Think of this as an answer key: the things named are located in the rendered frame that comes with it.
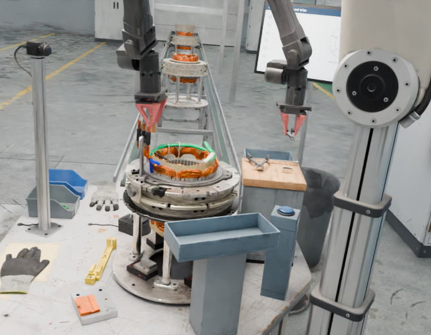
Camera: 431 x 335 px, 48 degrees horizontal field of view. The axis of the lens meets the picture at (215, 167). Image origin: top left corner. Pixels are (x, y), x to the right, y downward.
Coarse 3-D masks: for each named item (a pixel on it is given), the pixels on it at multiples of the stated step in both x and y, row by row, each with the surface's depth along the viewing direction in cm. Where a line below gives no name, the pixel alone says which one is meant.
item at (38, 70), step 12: (36, 60) 141; (36, 72) 142; (36, 84) 143; (36, 96) 145; (36, 108) 146; (36, 120) 147; (36, 132) 149; (36, 144) 150; (36, 156) 151; (36, 168) 153; (48, 168) 154; (48, 180) 156; (48, 192) 157; (48, 204) 158; (48, 216) 159
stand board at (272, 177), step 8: (248, 168) 151; (264, 168) 152; (272, 168) 153; (280, 168) 153; (296, 168) 155; (248, 176) 144; (256, 176) 145; (264, 176) 145; (272, 176) 146; (280, 176) 146; (288, 176) 147; (296, 176) 148; (248, 184) 143; (256, 184) 143; (264, 184) 143; (272, 184) 143; (280, 184) 142; (288, 184) 142; (296, 184) 142; (304, 184) 142
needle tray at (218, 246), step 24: (240, 216) 118; (168, 240) 109; (192, 240) 112; (216, 240) 105; (240, 240) 108; (264, 240) 110; (216, 264) 109; (240, 264) 112; (192, 288) 118; (216, 288) 112; (240, 288) 114; (192, 312) 119; (216, 312) 114
